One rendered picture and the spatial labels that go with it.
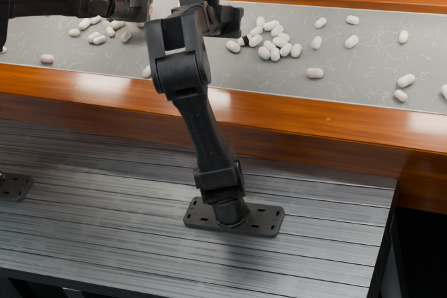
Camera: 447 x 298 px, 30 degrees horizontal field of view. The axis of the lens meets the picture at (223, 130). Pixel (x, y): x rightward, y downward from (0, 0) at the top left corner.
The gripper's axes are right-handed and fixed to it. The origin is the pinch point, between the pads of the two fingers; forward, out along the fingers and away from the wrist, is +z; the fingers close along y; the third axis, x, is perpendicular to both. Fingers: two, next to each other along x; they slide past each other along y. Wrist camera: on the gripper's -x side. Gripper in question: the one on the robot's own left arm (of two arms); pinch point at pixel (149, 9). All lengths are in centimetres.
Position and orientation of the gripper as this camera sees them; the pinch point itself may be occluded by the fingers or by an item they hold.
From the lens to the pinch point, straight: 209.4
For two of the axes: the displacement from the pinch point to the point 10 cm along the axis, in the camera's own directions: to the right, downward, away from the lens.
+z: 4.4, -0.8, 8.9
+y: -8.9, -1.3, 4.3
